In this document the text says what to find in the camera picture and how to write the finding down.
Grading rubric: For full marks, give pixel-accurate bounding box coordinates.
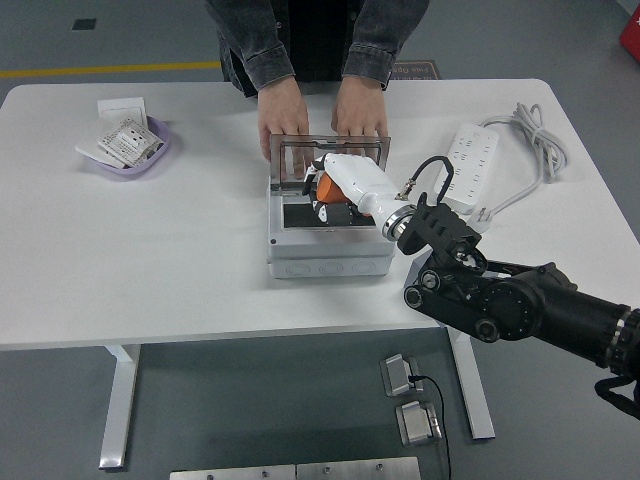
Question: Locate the person's right hand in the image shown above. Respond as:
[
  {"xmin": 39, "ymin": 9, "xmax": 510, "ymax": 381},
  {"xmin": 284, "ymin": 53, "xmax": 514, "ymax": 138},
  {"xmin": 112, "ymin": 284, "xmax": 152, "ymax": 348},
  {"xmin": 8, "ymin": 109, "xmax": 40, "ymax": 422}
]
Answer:
[{"xmin": 257, "ymin": 79, "xmax": 311, "ymax": 179}]

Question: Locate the person's left hand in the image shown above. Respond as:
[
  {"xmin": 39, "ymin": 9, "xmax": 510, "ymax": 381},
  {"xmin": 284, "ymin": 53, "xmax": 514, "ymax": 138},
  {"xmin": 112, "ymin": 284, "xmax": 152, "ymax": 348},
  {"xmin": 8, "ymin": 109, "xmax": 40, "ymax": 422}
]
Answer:
[{"xmin": 330, "ymin": 77, "xmax": 390, "ymax": 151}]

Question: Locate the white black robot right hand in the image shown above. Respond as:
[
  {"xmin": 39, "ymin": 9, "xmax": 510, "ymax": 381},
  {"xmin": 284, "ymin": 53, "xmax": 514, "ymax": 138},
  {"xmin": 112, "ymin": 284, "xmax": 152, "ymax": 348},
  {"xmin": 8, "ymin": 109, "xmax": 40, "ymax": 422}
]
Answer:
[{"xmin": 299, "ymin": 152, "xmax": 405, "ymax": 229}]

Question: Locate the orange cylinder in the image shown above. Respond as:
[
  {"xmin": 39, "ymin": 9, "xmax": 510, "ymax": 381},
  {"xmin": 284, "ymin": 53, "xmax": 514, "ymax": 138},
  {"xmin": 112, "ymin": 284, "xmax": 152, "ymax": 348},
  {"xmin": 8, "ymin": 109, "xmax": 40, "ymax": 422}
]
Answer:
[{"xmin": 315, "ymin": 171, "xmax": 351, "ymax": 206}]

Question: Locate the grey junction box clear lid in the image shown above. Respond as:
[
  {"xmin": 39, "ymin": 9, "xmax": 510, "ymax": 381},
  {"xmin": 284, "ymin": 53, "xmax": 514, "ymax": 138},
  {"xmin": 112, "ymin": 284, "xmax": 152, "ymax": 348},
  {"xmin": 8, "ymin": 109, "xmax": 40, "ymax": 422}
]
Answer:
[{"xmin": 264, "ymin": 132, "xmax": 399, "ymax": 280}]

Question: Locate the brown floor sign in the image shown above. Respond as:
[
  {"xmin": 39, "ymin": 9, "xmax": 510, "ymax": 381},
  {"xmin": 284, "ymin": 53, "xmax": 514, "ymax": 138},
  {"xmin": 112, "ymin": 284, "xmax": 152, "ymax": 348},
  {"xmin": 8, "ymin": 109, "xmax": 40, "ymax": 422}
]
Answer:
[{"xmin": 389, "ymin": 60, "xmax": 442, "ymax": 82}]

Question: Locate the person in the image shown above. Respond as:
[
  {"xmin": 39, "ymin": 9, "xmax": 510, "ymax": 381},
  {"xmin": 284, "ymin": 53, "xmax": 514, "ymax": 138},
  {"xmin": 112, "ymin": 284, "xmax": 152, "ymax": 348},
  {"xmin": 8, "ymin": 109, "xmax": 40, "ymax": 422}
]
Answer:
[{"xmin": 217, "ymin": 0, "xmax": 401, "ymax": 99}]

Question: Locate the white power strip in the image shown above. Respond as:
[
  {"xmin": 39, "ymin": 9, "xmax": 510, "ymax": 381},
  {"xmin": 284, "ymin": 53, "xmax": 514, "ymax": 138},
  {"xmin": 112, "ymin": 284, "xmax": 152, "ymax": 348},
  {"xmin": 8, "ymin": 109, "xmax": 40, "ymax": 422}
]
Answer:
[{"xmin": 437, "ymin": 122, "xmax": 501, "ymax": 216}]

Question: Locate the purple plastic tray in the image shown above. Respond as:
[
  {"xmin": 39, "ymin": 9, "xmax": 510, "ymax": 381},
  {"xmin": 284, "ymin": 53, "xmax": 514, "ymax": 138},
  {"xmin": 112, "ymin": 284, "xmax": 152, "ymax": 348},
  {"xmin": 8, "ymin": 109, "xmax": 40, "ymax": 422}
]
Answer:
[{"xmin": 82, "ymin": 115, "xmax": 174, "ymax": 177}]

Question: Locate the printed white socket panel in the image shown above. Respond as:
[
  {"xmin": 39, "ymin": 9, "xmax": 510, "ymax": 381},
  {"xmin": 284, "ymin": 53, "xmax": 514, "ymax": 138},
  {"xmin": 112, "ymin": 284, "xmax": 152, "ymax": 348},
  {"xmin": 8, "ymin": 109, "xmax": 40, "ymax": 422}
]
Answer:
[{"xmin": 96, "ymin": 117, "xmax": 166, "ymax": 169}]

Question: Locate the yellow floor tape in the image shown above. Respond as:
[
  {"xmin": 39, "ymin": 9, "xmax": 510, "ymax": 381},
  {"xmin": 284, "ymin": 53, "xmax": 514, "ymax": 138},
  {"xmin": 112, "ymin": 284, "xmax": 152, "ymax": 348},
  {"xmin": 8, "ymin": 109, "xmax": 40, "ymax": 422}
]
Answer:
[{"xmin": 0, "ymin": 59, "xmax": 222, "ymax": 80}]

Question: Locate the white flat packet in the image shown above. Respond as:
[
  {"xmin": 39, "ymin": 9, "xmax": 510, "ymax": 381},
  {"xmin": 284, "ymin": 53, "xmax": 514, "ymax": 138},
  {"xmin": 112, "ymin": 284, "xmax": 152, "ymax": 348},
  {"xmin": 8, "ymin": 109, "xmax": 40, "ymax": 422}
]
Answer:
[{"xmin": 74, "ymin": 117, "xmax": 127, "ymax": 169}]

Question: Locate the silver foot pedal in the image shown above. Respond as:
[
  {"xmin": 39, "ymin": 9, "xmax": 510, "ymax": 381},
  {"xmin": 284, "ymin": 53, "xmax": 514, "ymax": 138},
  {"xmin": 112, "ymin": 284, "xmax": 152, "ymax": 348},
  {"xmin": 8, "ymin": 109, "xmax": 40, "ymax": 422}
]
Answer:
[
  {"xmin": 379, "ymin": 353, "xmax": 425, "ymax": 399},
  {"xmin": 394, "ymin": 399, "xmax": 444, "ymax": 448}
]

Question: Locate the white table leg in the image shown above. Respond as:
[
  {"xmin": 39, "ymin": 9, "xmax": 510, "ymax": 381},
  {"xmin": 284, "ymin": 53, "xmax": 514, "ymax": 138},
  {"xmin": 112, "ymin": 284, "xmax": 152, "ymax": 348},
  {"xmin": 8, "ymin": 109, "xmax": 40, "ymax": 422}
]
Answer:
[
  {"xmin": 446, "ymin": 327, "xmax": 496, "ymax": 441},
  {"xmin": 98, "ymin": 343, "xmax": 143, "ymax": 470}
]

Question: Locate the red object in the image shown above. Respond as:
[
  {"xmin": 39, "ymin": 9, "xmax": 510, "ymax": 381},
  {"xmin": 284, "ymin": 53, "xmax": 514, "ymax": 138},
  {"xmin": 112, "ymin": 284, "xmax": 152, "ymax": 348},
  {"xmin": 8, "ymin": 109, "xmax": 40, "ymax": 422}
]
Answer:
[{"xmin": 618, "ymin": 9, "xmax": 640, "ymax": 49}]

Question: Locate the plain white switch panel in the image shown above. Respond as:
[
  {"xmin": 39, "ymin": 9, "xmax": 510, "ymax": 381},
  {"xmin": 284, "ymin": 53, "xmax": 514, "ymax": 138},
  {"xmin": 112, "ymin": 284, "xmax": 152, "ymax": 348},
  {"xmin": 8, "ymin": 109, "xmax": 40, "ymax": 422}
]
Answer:
[{"xmin": 97, "ymin": 98, "xmax": 150, "ymax": 124}]

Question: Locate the grey-white power cord with plug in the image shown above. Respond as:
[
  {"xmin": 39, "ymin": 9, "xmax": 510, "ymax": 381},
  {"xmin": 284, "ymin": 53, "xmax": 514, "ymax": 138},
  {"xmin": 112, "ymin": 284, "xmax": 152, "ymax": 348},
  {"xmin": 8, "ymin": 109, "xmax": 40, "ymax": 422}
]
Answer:
[{"xmin": 467, "ymin": 102, "xmax": 571, "ymax": 234}]

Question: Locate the black pedal cable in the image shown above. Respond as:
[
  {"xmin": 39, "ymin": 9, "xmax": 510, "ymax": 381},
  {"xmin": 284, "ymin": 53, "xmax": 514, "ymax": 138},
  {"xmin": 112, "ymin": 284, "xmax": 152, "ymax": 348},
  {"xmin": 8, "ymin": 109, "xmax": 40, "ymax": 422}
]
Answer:
[{"xmin": 407, "ymin": 373, "xmax": 451, "ymax": 480}]

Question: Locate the metal base plate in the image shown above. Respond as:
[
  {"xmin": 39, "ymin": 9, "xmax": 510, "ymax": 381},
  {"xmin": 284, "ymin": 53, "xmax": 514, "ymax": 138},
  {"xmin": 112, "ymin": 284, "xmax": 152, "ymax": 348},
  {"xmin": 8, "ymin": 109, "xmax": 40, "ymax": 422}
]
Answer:
[
  {"xmin": 296, "ymin": 456, "xmax": 421, "ymax": 480},
  {"xmin": 169, "ymin": 464, "xmax": 297, "ymax": 480}
]

